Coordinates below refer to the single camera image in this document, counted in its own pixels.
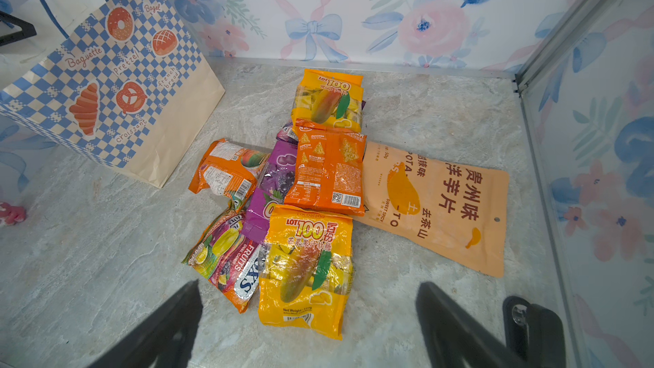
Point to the purple grape candy bag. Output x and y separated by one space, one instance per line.
275 182

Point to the orange corn chips bag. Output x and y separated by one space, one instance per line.
329 169

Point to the orange snack bag left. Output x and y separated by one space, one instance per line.
229 170

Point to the small pink toy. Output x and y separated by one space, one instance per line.
11 215

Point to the Fox's fruits candy bag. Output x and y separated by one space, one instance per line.
228 259

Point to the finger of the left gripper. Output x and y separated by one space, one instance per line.
20 29

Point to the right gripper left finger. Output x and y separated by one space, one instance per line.
165 338

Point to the yellow mango candy bag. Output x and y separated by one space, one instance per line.
307 270
332 99

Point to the yellow mango candy bag rear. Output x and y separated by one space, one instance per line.
332 99

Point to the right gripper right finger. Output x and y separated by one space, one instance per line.
453 338

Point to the yellow mango candy bag front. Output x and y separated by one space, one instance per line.
307 270

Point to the blue checkered paper bag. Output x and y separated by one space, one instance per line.
121 82

